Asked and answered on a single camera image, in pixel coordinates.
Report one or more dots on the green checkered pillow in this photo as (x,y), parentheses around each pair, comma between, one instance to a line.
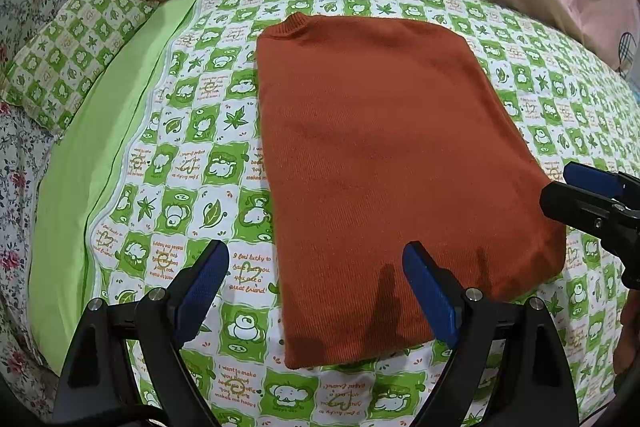
(75,47)

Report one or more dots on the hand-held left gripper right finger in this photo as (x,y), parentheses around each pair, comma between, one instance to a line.
(432,302)

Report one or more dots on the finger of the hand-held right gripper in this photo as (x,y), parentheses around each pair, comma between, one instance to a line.
(575,207)
(592,179)

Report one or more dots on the orange knit sweater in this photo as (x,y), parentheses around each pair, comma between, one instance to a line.
(380,157)

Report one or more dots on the green checkered bed sheet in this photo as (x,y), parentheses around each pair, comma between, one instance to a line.
(210,107)

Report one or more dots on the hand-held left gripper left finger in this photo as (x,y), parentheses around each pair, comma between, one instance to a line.
(200,292)

